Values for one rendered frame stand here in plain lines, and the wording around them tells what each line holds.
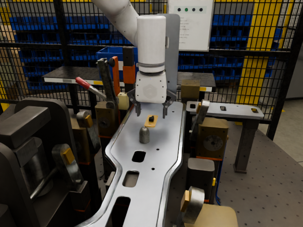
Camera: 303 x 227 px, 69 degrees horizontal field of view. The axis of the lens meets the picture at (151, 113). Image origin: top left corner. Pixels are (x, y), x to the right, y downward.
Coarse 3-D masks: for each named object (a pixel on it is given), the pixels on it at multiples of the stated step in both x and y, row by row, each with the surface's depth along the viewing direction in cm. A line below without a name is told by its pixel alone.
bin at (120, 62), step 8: (104, 48) 117; (112, 48) 121; (120, 48) 121; (136, 48) 119; (104, 56) 108; (112, 56) 107; (120, 56) 106; (136, 56) 105; (120, 64) 108; (112, 72) 111; (120, 72) 110; (136, 72) 109
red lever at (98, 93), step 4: (76, 80) 75; (80, 80) 75; (84, 80) 76; (80, 84) 76; (84, 84) 76; (88, 84) 76; (88, 88) 76; (92, 88) 76; (96, 92) 76; (100, 92) 77; (100, 96) 77; (104, 96) 77
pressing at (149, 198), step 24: (144, 120) 79; (168, 120) 79; (120, 144) 66; (144, 144) 66; (168, 144) 66; (120, 168) 56; (144, 168) 56; (168, 168) 56; (120, 192) 49; (144, 192) 49; (168, 192) 50; (96, 216) 43; (144, 216) 44
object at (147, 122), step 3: (147, 117) 81; (150, 117) 79; (153, 117) 79; (156, 117) 81; (147, 120) 79; (150, 120) 78; (153, 120) 78; (156, 120) 79; (147, 123) 76; (150, 123) 76; (153, 123) 76; (147, 126) 75; (150, 126) 75; (153, 126) 75
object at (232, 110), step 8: (216, 104) 91; (224, 104) 91; (232, 104) 91; (240, 104) 91; (192, 112) 86; (208, 112) 85; (216, 112) 85; (224, 112) 85; (232, 112) 85; (240, 112) 85; (248, 112) 85
